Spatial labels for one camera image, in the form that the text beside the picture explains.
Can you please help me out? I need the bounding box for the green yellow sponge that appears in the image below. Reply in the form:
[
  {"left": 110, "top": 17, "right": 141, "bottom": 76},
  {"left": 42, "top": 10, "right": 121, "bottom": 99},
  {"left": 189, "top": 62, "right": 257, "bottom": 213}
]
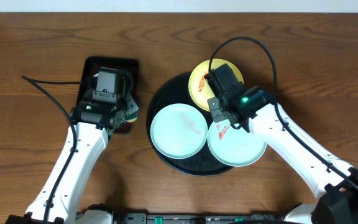
[{"left": 126, "top": 114, "right": 137, "bottom": 123}]

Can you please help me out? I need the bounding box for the yellow plate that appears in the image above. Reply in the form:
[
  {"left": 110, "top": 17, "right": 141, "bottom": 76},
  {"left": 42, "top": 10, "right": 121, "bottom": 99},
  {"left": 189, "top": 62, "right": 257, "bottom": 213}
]
[{"left": 188, "top": 58, "right": 244, "bottom": 111}]

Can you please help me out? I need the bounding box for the light blue plate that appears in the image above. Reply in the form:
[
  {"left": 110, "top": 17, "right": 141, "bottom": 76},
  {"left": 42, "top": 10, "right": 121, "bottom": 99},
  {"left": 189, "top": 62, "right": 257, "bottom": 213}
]
[
  {"left": 207, "top": 120, "right": 267, "bottom": 167},
  {"left": 150, "top": 103, "right": 208, "bottom": 159}
]

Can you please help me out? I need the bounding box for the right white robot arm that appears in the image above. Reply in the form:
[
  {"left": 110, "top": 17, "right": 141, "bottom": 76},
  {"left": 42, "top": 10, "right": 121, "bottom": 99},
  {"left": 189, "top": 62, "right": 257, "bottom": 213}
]
[{"left": 208, "top": 83, "right": 358, "bottom": 224}]

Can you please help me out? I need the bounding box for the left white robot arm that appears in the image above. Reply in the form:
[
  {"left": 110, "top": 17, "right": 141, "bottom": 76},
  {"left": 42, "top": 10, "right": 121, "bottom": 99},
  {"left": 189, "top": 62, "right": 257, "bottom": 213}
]
[{"left": 6, "top": 90, "right": 139, "bottom": 223}]

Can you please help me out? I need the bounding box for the dark rectangular tray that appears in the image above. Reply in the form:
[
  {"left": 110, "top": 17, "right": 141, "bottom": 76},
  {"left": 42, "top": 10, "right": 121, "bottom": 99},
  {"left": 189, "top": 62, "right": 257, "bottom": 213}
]
[{"left": 75, "top": 55, "right": 140, "bottom": 134}]

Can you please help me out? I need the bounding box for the round black serving tray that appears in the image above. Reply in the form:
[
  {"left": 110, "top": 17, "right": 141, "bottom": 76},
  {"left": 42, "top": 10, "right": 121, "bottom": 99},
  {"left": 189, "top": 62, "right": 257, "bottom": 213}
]
[{"left": 146, "top": 72, "right": 232, "bottom": 176}]

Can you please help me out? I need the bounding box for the left black cable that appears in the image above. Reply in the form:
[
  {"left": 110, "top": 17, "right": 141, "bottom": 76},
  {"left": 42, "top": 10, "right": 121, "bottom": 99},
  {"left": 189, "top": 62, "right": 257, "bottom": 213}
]
[{"left": 22, "top": 75, "right": 82, "bottom": 222}]

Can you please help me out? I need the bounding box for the black cable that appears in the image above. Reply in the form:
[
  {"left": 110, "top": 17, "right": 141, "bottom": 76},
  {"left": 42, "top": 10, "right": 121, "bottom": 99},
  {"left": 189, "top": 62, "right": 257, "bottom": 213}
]
[
  {"left": 22, "top": 75, "right": 82, "bottom": 222},
  {"left": 208, "top": 36, "right": 358, "bottom": 209}
]

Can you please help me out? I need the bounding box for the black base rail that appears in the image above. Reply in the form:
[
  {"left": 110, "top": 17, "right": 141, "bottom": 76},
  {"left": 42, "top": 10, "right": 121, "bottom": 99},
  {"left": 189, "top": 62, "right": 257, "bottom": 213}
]
[{"left": 76, "top": 212, "right": 288, "bottom": 224}]

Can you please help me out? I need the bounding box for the right black cable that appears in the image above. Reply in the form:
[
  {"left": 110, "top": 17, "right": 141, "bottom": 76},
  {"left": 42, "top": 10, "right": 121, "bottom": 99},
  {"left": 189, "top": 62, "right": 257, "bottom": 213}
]
[{"left": 208, "top": 36, "right": 358, "bottom": 209}]

